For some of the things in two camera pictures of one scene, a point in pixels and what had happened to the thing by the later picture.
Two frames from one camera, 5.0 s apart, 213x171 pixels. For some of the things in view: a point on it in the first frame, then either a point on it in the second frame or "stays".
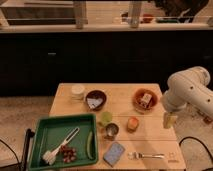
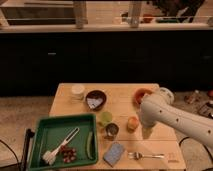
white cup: (78, 92) stays
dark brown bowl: (95, 99) stays
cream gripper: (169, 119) to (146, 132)
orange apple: (132, 124) stays
